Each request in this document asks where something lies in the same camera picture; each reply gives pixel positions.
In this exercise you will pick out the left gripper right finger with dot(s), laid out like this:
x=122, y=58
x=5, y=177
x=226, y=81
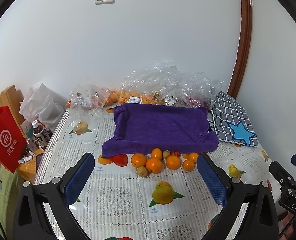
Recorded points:
x=260, y=220

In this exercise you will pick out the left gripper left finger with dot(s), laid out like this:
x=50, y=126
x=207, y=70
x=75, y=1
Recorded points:
x=31, y=220

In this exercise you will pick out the small orange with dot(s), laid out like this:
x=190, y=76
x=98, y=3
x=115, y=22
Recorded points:
x=193, y=157
x=188, y=165

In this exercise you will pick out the small red fruit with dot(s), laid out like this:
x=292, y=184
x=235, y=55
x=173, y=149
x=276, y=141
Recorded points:
x=175, y=153

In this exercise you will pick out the large orange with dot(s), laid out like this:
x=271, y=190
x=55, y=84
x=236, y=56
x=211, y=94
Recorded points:
x=154, y=165

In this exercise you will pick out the green brown longan fruit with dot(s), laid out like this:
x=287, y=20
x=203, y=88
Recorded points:
x=142, y=171

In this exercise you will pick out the small orange kumquat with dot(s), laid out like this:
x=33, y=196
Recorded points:
x=157, y=153

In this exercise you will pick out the small green fruit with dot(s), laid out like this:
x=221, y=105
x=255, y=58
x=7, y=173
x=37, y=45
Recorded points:
x=166, y=154

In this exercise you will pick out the person's right hand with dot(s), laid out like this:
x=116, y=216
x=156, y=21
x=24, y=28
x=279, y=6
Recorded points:
x=288, y=227

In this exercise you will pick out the wooden side table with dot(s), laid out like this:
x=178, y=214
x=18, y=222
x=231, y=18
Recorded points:
x=29, y=169

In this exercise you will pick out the small white tube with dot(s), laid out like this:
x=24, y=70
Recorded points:
x=25, y=159

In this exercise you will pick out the grey checked star cloth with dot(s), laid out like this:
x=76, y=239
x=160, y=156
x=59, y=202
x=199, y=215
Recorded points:
x=231, y=122

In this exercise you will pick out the white fruit print tablecloth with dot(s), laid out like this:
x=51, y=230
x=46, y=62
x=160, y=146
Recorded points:
x=116, y=202

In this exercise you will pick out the dark drink bottle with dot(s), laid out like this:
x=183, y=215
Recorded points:
x=40, y=134

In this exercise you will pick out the red paper gift bag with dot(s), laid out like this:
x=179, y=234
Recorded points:
x=12, y=142

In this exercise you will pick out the white plastic bag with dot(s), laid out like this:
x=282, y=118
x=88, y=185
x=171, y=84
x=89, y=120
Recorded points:
x=44, y=105

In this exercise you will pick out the purple towel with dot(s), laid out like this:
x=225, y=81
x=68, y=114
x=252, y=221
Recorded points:
x=141, y=128

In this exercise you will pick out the clear plastic bag pile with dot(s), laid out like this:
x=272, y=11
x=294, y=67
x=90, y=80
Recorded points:
x=164, y=84

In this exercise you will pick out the brown wooden door frame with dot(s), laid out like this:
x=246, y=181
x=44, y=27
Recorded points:
x=243, y=48

